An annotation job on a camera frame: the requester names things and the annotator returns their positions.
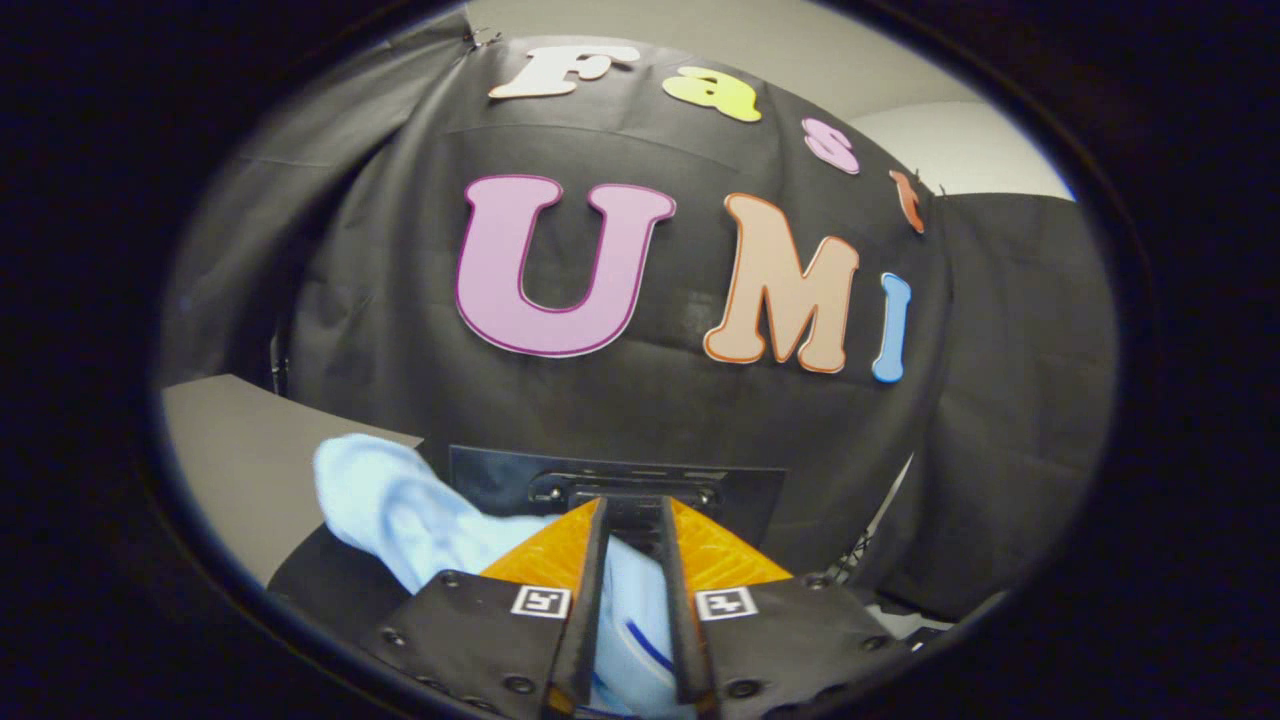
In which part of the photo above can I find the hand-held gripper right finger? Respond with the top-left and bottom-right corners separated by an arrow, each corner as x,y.
660,497 -> 911,717

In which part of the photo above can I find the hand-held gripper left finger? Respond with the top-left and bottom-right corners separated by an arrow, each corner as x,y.
365,497 -> 609,716

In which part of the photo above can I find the light blue cloth garment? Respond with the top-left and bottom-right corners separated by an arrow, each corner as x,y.
313,433 -> 701,719

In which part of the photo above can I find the black backdrop cloth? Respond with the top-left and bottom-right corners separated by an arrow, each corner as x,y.
160,20 -> 1119,621

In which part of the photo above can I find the black light stand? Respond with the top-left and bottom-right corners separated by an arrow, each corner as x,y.
830,455 -> 916,591

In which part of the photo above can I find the black and cream cabinet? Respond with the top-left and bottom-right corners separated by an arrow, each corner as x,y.
160,373 -> 441,651

